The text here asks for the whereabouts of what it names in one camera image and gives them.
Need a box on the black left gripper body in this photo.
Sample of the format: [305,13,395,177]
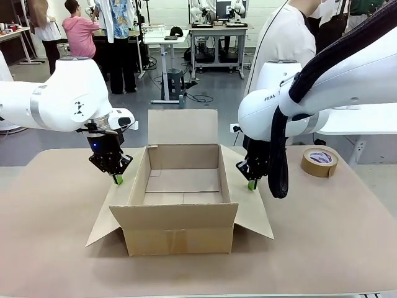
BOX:
[85,123,127,158]

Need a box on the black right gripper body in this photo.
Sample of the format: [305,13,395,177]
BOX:
[243,135,270,163]

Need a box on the brown packing tape roll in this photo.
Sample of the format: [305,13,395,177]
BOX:
[300,147,339,178]

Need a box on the brown cardboard box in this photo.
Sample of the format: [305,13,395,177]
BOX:
[85,109,275,258]

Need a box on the grey step stool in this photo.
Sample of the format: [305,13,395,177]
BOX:
[166,69,187,101]

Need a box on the person in floral shirt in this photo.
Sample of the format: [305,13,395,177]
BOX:
[94,0,138,95]

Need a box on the person in pink hoodie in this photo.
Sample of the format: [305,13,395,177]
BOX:
[61,0,100,59]

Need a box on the white desk with grey leg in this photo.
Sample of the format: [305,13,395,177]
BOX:
[144,29,190,105]

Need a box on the person in white cardigan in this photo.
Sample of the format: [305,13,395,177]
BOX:
[244,0,351,96]

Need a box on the person in black trousers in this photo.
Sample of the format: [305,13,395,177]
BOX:
[26,0,62,76]

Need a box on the dark computer monitor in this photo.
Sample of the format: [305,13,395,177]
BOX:
[216,1,233,19]

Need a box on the person in green top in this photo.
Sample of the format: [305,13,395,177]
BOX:
[349,0,380,16]

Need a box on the black braided cable sleeve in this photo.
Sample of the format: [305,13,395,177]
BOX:
[268,0,375,199]

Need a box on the metal frame workbench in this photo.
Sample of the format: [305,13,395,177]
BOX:
[188,23,249,81]

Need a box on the wooden table with white frame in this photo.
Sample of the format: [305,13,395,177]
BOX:
[0,26,32,65]

